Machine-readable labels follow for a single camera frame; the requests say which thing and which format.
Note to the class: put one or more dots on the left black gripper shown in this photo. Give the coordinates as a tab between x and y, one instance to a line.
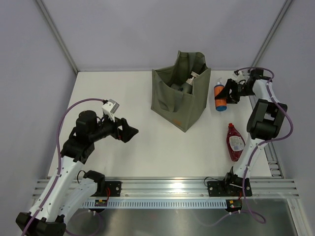
125	134

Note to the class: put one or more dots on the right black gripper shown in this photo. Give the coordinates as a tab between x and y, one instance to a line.
226	91

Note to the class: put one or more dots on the orange bottle blue base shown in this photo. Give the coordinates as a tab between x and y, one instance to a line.
220	104

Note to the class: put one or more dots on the green bottle beige cap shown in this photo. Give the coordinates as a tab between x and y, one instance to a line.
187	86

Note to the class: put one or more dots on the red bottle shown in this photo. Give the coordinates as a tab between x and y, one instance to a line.
235	143

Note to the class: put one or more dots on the green pump bottle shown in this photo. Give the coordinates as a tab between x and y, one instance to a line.
176	87

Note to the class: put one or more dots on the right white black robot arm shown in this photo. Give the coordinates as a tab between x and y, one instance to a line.
263	127

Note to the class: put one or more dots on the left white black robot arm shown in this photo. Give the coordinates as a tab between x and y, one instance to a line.
54	208

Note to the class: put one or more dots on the green canvas bag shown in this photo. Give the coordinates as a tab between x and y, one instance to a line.
181	109

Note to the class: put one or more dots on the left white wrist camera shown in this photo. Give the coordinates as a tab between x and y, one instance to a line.
109	108

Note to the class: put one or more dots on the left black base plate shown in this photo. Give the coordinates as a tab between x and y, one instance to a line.
111	188

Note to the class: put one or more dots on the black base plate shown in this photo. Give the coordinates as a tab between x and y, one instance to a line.
111	188
229	189

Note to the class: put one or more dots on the white slotted cable duct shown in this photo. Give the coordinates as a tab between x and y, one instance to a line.
156	204

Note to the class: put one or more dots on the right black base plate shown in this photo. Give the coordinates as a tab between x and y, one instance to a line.
229	189

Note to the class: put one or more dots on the right aluminium frame post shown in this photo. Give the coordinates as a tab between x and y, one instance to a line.
274	28

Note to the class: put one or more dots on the aluminium frame post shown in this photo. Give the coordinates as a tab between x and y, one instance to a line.
56	34
274	28

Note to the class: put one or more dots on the aluminium mounting rail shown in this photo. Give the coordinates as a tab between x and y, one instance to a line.
195	187

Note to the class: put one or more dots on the left aluminium frame post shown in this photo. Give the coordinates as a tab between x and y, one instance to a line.
56	34

